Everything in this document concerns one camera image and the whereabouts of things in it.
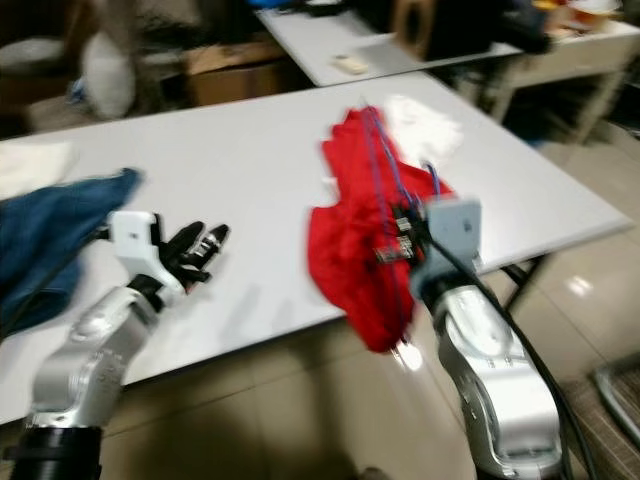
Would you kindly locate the purple plastic hanger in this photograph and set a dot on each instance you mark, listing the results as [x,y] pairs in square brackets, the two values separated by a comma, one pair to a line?
[382,190]

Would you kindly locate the brown wooden box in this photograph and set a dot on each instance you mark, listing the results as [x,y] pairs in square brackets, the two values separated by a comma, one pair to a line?
[415,25]

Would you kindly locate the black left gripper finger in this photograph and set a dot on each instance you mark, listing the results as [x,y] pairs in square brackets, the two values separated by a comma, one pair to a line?
[217,245]
[190,240]

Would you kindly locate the white sack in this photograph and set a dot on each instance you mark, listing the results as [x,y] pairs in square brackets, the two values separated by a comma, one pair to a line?
[108,75]

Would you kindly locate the white cloth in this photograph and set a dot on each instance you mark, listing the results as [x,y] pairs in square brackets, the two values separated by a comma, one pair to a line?
[425,125]
[35,168]

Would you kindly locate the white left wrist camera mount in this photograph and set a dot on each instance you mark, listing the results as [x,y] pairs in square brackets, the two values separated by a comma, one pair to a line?
[135,240]

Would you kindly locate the white table black legs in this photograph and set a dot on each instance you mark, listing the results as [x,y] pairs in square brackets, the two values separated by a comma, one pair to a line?
[240,150]

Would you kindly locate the large red t-shirt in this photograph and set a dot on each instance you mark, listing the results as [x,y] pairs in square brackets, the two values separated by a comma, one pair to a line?
[360,250]

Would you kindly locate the small pale packet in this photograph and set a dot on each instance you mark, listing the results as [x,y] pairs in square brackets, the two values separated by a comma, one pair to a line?
[352,65]

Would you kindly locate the blue denim garment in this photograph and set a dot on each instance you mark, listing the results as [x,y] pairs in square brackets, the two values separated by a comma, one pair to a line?
[60,240]

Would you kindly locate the brown cardboard box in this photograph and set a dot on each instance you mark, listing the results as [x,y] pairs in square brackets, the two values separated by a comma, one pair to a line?
[240,75]

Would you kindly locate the white table pale legs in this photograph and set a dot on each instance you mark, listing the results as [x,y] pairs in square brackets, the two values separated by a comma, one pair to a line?
[330,35]

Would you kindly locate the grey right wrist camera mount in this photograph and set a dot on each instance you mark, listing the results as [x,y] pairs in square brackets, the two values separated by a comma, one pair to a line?
[455,225]

